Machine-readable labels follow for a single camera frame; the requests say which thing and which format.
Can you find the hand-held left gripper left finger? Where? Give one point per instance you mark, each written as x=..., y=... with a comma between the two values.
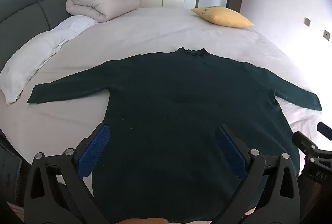
x=94, y=147

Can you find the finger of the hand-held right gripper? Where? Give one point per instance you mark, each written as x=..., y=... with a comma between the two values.
x=315, y=161
x=326, y=132

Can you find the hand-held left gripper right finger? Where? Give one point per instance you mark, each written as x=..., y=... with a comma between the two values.
x=229, y=147

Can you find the dark green sweater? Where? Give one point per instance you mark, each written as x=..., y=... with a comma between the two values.
x=168, y=96

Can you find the person's left hand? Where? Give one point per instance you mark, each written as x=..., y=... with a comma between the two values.
x=145, y=221

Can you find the white pillow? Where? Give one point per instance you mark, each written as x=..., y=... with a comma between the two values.
x=39, y=52

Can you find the yellow pillow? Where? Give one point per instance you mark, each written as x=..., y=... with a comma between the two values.
x=223, y=16

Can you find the bed with white sheet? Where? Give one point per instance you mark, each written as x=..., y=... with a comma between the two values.
x=155, y=29

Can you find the dark green padded headboard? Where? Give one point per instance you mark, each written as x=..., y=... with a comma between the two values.
x=23, y=6

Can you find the wall socket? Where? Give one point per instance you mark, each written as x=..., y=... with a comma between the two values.
x=327, y=34
x=307, y=21

